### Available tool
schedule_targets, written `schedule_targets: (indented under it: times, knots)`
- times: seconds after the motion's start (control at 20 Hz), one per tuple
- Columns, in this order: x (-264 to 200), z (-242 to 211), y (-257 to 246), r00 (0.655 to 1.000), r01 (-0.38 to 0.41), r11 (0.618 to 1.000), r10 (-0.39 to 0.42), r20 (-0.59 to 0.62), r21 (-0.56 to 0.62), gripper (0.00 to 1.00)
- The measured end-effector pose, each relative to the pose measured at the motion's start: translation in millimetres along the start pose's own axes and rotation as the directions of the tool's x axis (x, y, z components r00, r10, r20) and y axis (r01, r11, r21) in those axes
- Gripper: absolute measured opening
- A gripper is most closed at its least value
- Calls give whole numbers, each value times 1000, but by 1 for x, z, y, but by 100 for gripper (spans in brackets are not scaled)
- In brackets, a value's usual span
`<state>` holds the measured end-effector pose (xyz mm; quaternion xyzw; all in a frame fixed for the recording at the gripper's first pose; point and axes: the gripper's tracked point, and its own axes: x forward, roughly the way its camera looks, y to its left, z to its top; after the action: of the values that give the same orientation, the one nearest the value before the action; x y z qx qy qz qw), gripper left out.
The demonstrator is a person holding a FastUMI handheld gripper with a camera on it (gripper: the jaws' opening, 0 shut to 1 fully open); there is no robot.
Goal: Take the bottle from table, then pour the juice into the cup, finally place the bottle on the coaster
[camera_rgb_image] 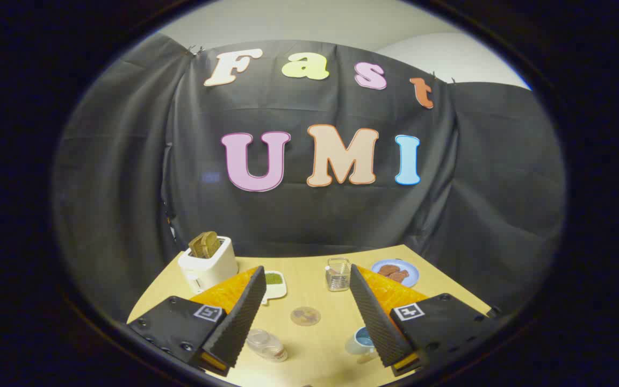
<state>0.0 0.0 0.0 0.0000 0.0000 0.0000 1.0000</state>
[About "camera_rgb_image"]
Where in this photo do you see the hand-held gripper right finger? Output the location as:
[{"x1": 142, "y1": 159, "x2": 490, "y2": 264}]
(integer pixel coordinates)
[{"x1": 349, "y1": 263, "x2": 501, "y2": 377}]

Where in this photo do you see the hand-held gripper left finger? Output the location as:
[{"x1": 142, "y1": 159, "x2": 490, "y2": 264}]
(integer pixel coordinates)
[{"x1": 127, "y1": 266, "x2": 268, "y2": 377}]

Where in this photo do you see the white cup with blue inside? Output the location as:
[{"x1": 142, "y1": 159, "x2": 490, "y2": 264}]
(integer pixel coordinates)
[{"x1": 345, "y1": 326, "x2": 378, "y2": 357}]

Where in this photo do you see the clear plastic juice bottle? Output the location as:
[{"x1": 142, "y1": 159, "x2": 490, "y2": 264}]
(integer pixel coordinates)
[{"x1": 246, "y1": 328, "x2": 289, "y2": 363}]

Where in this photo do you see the round brown coaster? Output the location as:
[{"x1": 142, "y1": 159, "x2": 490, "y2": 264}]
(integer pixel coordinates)
[{"x1": 290, "y1": 306, "x2": 321, "y2": 327}]

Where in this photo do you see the white dish with green powder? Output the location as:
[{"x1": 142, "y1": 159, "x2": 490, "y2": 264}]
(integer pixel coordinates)
[{"x1": 261, "y1": 270, "x2": 287, "y2": 305}]

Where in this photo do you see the clear glass jar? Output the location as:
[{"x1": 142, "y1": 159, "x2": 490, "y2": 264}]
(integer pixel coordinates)
[{"x1": 325, "y1": 257, "x2": 352, "y2": 292}]

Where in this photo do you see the white toaster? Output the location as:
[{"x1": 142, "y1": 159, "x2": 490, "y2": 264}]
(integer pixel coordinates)
[{"x1": 178, "y1": 236, "x2": 239, "y2": 294}]

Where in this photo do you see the light blue plate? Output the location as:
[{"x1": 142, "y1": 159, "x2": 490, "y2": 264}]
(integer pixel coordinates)
[{"x1": 371, "y1": 259, "x2": 420, "y2": 288}]

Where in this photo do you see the brown toast slice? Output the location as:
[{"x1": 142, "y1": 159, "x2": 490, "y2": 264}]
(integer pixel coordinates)
[{"x1": 189, "y1": 231, "x2": 222, "y2": 259}]

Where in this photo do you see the black backdrop cloth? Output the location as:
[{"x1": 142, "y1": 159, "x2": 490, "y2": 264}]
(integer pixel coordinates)
[{"x1": 52, "y1": 32, "x2": 567, "y2": 323}]

